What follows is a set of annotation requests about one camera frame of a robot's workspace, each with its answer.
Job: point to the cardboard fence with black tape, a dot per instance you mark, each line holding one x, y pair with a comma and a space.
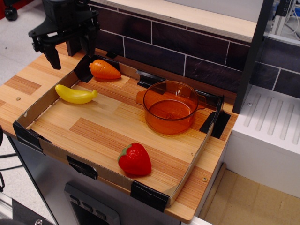
90, 137

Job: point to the grey oven control panel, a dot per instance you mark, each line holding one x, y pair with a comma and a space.
89, 211

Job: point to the black caster wheel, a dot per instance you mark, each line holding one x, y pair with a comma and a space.
11, 13

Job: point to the dark grey vertical post right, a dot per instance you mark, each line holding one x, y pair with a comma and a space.
252, 56

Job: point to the red toy strawberry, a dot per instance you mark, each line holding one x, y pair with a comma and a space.
135, 160

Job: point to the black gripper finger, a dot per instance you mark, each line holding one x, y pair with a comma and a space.
88, 38
50, 52

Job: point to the orange toy carrot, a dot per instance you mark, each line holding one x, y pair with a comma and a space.
102, 70

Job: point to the white toy sink drainboard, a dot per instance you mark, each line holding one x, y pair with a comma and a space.
264, 144

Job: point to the light wooden shelf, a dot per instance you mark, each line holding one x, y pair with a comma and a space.
210, 22

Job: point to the transparent orange plastic pot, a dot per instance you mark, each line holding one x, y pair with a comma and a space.
170, 106

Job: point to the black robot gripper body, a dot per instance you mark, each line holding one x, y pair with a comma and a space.
62, 21

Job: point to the yellow toy banana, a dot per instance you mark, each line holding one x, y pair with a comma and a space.
75, 96

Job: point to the black shelf support post left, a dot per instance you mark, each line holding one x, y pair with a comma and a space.
73, 46

